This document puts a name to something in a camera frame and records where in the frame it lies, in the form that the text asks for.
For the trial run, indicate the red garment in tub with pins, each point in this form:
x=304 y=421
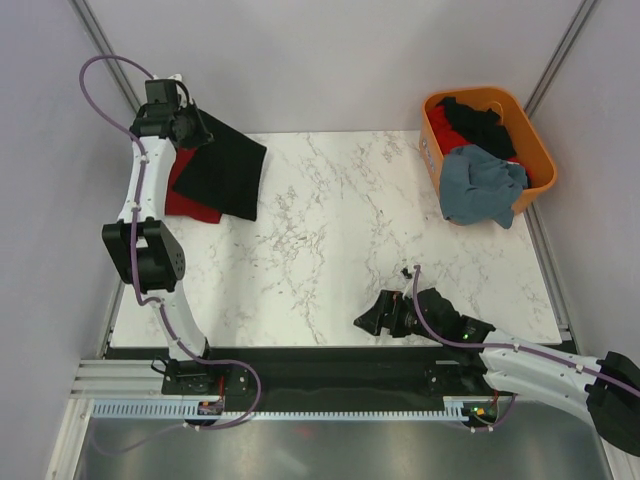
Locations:
x=445 y=130

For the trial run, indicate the folded red t-shirt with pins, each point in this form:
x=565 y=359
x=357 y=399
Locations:
x=177 y=205

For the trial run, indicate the black garment in tub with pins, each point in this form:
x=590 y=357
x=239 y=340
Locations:
x=480 y=125

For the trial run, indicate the white slotted cable duct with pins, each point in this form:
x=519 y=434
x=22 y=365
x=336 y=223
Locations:
x=193 y=411

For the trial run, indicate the orange plastic tub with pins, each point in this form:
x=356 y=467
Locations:
x=530 y=150

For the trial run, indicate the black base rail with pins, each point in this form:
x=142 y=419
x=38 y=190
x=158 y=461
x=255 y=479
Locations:
x=305 y=380

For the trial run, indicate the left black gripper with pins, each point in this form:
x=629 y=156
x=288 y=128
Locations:
x=202 y=136

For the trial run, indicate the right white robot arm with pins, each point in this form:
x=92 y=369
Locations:
x=602 y=392

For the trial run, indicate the grey-blue t-shirt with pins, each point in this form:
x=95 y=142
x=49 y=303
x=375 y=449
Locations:
x=475 y=186

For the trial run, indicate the right aluminium frame post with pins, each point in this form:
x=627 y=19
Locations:
x=569 y=39

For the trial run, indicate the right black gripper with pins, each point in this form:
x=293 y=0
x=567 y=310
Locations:
x=387 y=302

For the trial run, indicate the aluminium frame post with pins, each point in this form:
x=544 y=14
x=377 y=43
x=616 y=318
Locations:
x=569 y=39
x=114 y=66

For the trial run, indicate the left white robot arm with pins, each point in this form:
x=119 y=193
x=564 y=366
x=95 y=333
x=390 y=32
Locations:
x=146 y=255

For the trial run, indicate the black t-shirt blue logo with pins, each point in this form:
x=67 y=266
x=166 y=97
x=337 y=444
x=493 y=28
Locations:
x=225 y=174

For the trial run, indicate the left aluminium frame post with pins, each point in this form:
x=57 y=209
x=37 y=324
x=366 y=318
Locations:
x=114 y=66

